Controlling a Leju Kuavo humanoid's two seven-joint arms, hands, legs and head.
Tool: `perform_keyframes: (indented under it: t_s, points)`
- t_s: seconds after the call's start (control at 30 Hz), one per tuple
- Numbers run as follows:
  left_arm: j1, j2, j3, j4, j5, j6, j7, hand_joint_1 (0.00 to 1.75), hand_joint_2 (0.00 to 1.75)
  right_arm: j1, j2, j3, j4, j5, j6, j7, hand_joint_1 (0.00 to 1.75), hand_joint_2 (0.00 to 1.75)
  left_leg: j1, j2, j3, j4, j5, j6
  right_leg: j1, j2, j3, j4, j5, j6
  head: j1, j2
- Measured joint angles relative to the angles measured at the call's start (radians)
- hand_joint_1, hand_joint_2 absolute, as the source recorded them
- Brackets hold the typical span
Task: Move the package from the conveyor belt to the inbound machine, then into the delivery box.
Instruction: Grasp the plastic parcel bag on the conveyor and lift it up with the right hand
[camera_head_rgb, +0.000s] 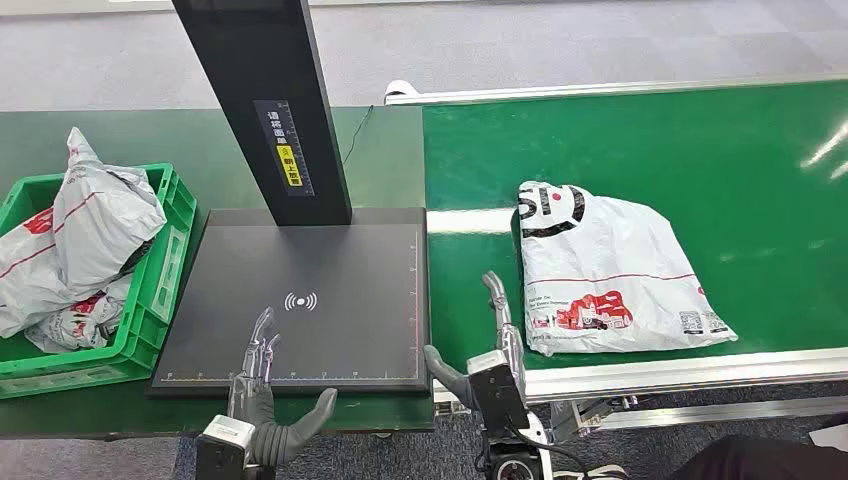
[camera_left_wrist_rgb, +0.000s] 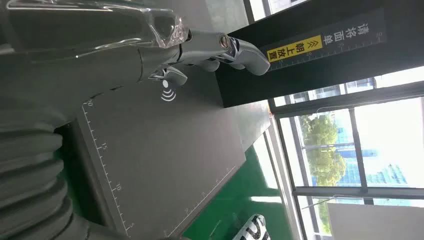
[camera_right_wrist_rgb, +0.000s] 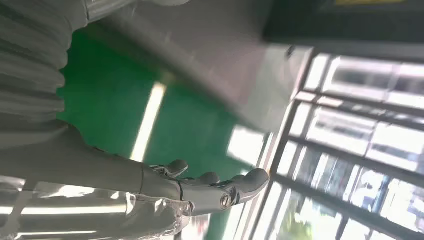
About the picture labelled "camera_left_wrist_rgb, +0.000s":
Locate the white package with black print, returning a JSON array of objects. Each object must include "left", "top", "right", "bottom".
[{"left": 231, "top": 213, "right": 271, "bottom": 240}]

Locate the black inbound scanner machine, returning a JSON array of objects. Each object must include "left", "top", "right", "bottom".
[{"left": 54, "top": 0, "right": 424, "bottom": 240}]

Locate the green conveyor belt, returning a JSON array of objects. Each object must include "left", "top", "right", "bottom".
[{"left": 182, "top": 115, "right": 299, "bottom": 240}]

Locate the white panel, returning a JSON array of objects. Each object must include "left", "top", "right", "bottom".
[{"left": 327, "top": 202, "right": 424, "bottom": 240}]

